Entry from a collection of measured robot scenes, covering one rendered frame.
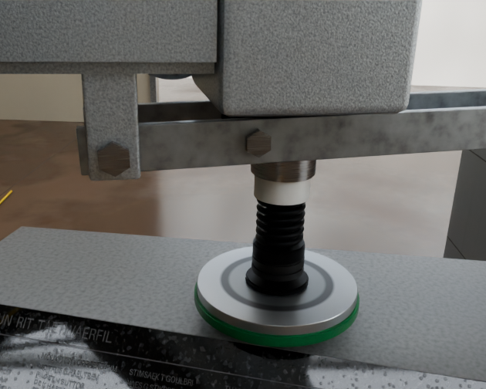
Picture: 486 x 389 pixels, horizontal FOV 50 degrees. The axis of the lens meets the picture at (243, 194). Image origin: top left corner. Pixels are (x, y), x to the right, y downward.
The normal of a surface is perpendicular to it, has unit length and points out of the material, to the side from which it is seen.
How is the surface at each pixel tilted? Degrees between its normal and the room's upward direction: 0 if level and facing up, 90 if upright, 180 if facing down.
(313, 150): 90
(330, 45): 90
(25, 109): 90
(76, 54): 90
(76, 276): 0
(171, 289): 0
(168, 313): 0
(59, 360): 45
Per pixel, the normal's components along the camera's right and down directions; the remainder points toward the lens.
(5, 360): -0.14, -0.44
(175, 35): 0.22, 0.34
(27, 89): -0.03, 0.34
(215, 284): 0.03, -0.94
